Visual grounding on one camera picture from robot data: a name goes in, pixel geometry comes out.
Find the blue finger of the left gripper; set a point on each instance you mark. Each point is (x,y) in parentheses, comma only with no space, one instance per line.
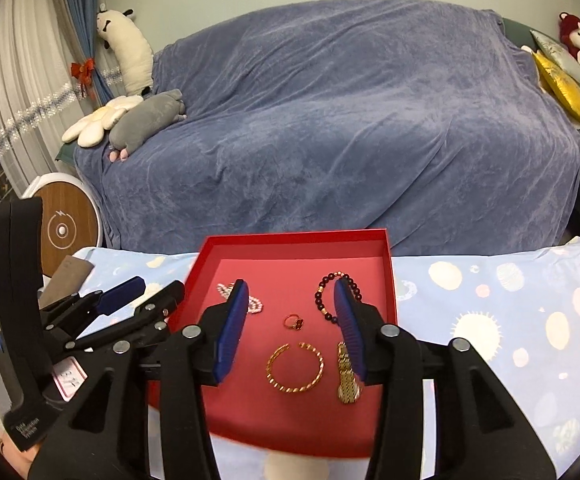
(154,312)
(120,295)

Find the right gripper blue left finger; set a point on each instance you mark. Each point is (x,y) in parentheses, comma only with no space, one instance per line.
(227,341)

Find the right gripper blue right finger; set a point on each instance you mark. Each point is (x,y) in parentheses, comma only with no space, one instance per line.
(346,306)

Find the gold braided bangle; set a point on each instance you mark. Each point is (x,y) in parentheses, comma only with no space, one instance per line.
(295,368)

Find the gold link watch band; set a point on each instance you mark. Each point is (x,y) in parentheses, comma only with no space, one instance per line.
(348,390)

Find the person's left hand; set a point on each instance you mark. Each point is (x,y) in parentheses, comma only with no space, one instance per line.
(21,461)

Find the red shallow cardboard box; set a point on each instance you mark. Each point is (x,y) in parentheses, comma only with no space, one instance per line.
(283,272)

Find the round wood-faced white device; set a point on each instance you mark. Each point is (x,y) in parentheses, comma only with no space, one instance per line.
(70,218)

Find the daisy flower cushion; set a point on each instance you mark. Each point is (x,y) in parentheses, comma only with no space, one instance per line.
(88,132)

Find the grey plush animal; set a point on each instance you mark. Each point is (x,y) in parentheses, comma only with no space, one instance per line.
(143,121)

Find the blue planet print tablecloth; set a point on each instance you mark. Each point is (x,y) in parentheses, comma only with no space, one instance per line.
(521,312)

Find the blue-grey sofa throw blanket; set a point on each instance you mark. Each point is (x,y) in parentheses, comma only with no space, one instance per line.
(415,116)

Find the cream alpaca plush toy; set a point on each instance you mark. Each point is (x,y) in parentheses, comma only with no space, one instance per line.
(132,51)

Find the white sheer curtain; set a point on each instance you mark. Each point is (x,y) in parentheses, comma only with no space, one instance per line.
(39,98)

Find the gold satin pillow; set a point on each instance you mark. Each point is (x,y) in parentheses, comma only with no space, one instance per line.
(564,88)

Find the blue drape with red bow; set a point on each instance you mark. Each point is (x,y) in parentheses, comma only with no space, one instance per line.
(83,15)

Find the silver grey pillow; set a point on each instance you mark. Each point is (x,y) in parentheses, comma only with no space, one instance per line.
(557,54)

